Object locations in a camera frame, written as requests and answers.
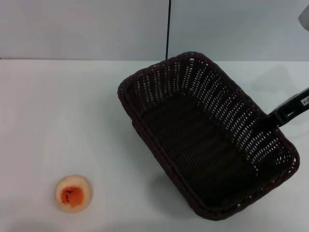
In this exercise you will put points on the round bread with orange centre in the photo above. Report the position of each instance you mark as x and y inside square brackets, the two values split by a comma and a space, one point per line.
[72, 194]

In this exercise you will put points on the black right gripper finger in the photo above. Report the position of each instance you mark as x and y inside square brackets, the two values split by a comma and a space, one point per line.
[288, 110]

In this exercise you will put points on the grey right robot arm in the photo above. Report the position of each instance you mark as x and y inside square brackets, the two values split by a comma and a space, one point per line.
[305, 17]

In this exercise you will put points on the dark brown woven rectangular basket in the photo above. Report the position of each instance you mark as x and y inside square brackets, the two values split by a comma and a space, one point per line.
[198, 145]

